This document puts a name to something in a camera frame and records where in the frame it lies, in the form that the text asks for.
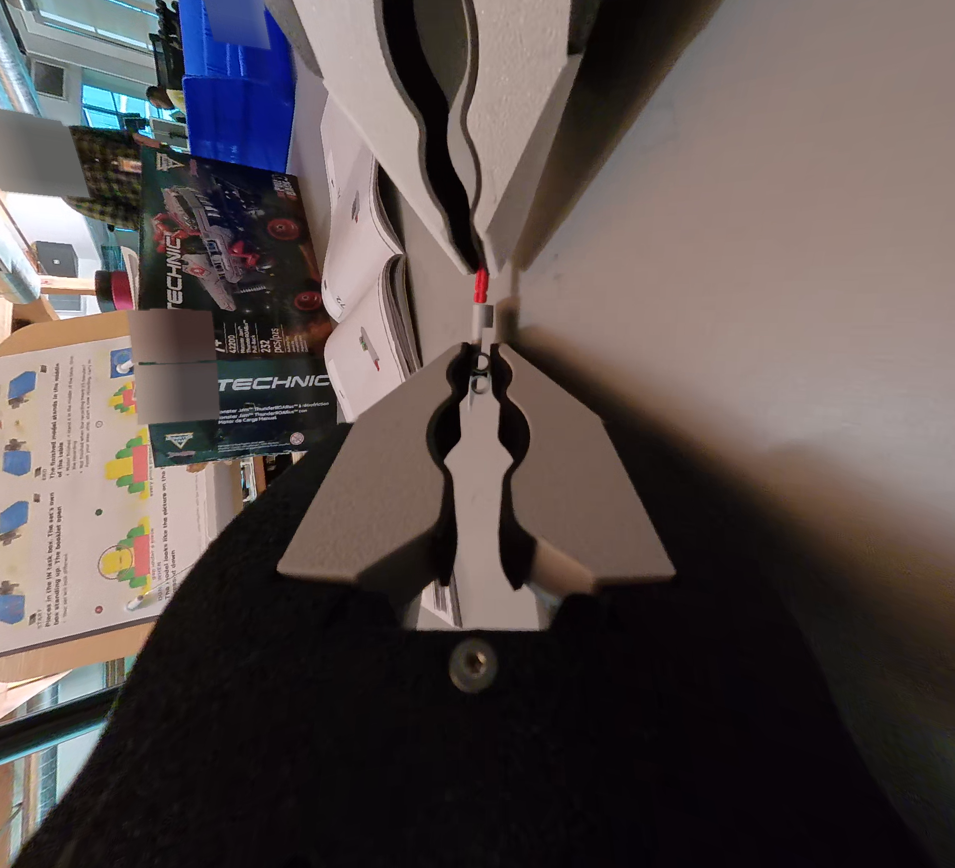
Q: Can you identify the grey toy connector piece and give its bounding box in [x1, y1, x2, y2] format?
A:
[464, 301, 499, 413]

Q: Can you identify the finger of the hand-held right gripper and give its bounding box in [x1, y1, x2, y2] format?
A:
[254, 0, 482, 276]
[419, 0, 586, 272]

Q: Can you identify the black toy set box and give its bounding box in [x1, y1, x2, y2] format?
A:
[138, 145, 338, 468]

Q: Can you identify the open instruction booklet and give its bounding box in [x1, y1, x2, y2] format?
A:
[319, 96, 422, 425]

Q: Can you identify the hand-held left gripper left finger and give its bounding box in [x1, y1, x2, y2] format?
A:
[276, 342, 480, 589]

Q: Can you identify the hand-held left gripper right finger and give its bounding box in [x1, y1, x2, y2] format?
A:
[477, 342, 677, 595]

